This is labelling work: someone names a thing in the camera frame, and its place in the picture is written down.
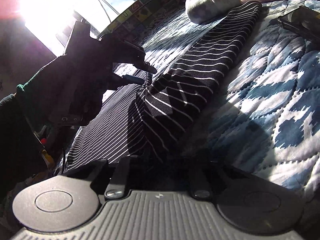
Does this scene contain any black white striped garment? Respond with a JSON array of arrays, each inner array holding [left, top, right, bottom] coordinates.
[[55, 2, 261, 174]]

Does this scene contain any black gloved left hand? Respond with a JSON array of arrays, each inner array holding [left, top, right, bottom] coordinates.
[[16, 33, 148, 128]]

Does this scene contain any blue white quilted bedspread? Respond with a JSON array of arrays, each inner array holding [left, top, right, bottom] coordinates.
[[109, 0, 320, 201]]

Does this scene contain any black rectangular device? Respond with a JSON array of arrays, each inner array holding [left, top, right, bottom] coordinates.
[[277, 5, 320, 44]]

